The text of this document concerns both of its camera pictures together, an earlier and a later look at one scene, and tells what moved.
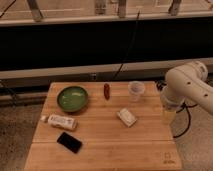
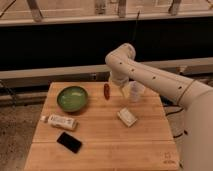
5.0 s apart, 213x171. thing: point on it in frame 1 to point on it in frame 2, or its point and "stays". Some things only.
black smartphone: [69, 142] stays
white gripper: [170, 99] to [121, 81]
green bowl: [72, 99] stays
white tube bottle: [60, 122] stays
